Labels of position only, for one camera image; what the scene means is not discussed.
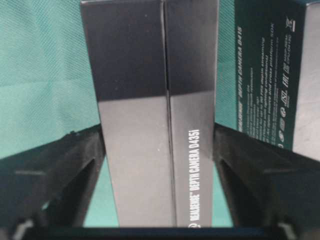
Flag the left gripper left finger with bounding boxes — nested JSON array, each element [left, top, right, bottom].
[[0, 125, 106, 240]]

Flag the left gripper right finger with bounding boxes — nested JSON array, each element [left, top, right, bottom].
[[213, 124, 320, 240]]

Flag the black RealSense box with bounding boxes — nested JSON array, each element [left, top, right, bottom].
[[80, 0, 219, 228], [215, 0, 320, 160]]

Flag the green table cloth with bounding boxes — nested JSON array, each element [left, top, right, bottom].
[[0, 0, 236, 227]]

